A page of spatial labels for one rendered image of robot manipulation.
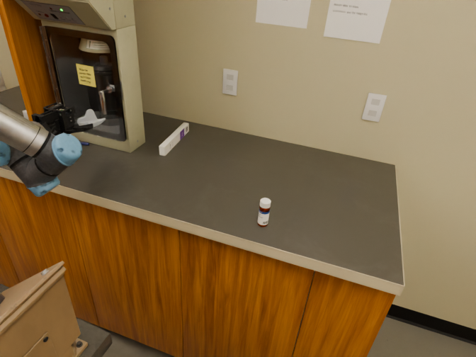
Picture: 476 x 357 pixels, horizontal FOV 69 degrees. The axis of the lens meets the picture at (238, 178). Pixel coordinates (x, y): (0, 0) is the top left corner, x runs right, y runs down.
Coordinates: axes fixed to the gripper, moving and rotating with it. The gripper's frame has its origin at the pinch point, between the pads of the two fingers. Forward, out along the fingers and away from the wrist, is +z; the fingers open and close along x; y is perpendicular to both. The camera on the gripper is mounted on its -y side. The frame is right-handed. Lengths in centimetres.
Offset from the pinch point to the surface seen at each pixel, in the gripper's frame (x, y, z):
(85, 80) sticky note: 11.3, 7.2, 13.5
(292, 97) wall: -59, 0, 59
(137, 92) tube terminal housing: -4.0, 2.5, 23.3
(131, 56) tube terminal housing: -4.1, 16.5, 21.8
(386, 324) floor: -129, -115, 55
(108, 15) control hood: -4.4, 31.2, 11.7
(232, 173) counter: -47, -21, 19
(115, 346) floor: -3, -115, -12
